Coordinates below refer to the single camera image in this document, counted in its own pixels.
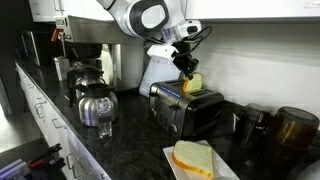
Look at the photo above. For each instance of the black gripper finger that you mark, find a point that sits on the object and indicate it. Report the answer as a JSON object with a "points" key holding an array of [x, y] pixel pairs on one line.
{"points": [[186, 73], [194, 69]]}

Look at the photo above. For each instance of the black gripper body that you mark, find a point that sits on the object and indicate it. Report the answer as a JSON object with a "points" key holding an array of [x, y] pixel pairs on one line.
{"points": [[184, 55]]}

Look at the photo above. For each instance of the bread slice with orange crust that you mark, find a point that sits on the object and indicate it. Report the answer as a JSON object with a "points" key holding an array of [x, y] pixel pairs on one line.
{"points": [[195, 83]]}

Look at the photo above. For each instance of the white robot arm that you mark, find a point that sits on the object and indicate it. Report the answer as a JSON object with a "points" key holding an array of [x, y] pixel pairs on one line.
{"points": [[133, 15]]}

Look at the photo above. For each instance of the silver black two-slot toaster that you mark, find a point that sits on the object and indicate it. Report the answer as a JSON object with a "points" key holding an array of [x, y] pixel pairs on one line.
{"points": [[186, 110]]}

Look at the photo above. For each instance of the bread slice with pale face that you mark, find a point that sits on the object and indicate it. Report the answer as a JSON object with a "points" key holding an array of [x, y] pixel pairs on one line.
{"points": [[195, 156]]}

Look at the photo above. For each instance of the white rectangular plate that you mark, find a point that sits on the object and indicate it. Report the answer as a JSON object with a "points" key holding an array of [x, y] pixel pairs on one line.
{"points": [[223, 168]]}

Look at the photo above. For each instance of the white paper package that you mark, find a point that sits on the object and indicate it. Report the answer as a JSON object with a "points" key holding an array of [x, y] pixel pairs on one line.
{"points": [[158, 75]]}

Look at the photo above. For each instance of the black mug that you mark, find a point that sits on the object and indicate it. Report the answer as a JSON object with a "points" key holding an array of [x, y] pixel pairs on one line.
{"points": [[251, 126]]}

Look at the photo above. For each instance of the steel commercial coffee machine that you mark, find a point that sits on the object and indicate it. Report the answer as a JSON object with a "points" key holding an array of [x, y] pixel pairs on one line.
{"points": [[96, 33]]}

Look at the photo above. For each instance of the clear cut-glass cup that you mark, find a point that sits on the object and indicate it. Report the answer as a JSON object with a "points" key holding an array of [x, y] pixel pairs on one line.
{"points": [[105, 128]]}

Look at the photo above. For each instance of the steel carafe with black lid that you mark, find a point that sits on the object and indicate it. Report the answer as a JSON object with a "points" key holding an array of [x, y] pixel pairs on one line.
{"points": [[90, 111], [85, 76]]}

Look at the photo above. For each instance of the amber glass jar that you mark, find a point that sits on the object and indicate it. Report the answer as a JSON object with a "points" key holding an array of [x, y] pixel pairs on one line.
{"points": [[295, 130]]}

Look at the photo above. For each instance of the white printed carton box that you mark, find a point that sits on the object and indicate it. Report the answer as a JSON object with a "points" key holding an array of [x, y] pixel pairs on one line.
{"points": [[61, 68]]}

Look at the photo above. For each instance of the white base cabinet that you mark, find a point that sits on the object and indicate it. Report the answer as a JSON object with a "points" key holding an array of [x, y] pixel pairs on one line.
{"points": [[28, 93]]}

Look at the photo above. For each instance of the black clamp with orange grip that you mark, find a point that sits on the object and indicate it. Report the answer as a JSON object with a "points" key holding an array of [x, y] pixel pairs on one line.
{"points": [[46, 156]]}

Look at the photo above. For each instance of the black cart top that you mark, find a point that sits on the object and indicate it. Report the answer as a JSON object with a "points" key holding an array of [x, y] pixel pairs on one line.
{"points": [[20, 150]]}

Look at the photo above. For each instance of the aluminium extrusion bars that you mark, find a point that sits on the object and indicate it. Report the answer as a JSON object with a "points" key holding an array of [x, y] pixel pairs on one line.
{"points": [[13, 170]]}

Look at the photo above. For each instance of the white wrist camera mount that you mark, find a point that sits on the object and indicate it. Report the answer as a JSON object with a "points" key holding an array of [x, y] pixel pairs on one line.
{"points": [[161, 51]]}

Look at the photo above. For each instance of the white upper wall cabinet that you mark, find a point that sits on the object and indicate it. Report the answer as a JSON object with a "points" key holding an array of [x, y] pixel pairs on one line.
{"points": [[250, 8]]}

